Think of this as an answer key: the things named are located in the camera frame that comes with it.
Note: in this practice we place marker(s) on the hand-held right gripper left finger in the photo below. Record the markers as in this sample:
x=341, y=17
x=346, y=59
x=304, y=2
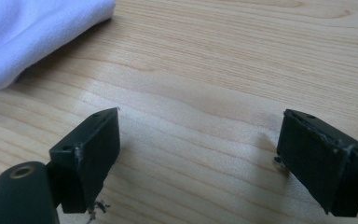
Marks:
x=87, y=158

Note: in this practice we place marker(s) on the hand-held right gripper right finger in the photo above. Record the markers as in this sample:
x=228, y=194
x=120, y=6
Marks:
x=320, y=161

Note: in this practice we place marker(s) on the white cloth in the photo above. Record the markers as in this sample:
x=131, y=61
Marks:
x=28, y=34

